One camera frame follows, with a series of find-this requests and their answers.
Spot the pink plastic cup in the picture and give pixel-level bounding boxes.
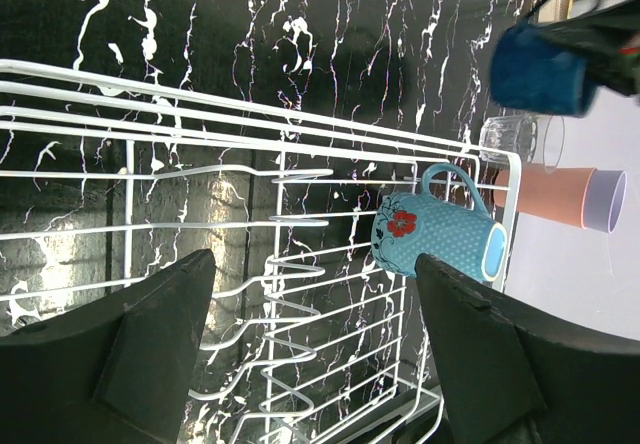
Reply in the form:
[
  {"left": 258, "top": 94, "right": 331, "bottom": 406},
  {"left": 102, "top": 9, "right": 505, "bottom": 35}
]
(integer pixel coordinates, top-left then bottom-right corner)
[{"left": 516, "top": 164, "right": 596, "bottom": 228}]

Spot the light blue dotted mug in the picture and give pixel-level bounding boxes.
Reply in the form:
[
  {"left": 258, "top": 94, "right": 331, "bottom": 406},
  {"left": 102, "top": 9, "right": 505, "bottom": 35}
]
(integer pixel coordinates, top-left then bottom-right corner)
[{"left": 371, "top": 163, "right": 508, "bottom": 283}]

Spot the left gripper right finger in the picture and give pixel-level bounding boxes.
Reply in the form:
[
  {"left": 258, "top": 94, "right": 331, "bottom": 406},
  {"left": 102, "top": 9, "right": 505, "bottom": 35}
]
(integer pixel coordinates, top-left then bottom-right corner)
[{"left": 415, "top": 254, "right": 639, "bottom": 443}]

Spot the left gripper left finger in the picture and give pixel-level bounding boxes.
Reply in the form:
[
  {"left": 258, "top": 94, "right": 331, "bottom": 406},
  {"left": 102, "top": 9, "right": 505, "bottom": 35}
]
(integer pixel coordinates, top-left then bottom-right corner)
[{"left": 1, "top": 249, "right": 216, "bottom": 443}]

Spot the clear faceted glass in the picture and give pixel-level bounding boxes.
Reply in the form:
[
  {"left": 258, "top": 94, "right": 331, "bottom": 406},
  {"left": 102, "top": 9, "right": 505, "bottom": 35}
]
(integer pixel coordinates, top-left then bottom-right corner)
[{"left": 479, "top": 113, "right": 565, "bottom": 172}]

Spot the lavender plastic cup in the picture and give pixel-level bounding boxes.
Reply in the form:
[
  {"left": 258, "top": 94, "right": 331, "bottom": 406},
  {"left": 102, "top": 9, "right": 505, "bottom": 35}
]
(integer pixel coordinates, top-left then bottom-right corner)
[{"left": 583, "top": 169, "right": 627, "bottom": 234}]

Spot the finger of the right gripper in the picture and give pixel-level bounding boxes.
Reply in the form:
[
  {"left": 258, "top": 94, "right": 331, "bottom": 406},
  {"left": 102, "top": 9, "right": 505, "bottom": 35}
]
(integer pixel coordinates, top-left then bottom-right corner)
[{"left": 541, "top": 0, "right": 639, "bottom": 97}]

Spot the white wire dish rack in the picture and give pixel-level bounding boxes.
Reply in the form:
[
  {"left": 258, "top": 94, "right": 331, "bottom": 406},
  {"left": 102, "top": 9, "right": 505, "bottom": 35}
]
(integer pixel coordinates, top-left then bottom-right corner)
[{"left": 1, "top": 59, "right": 496, "bottom": 443}]

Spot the dark blue ceramic mug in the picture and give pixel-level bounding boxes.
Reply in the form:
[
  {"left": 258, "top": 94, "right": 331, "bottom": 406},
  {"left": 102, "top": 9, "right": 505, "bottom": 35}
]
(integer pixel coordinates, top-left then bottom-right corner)
[{"left": 489, "top": 0, "right": 601, "bottom": 117}]

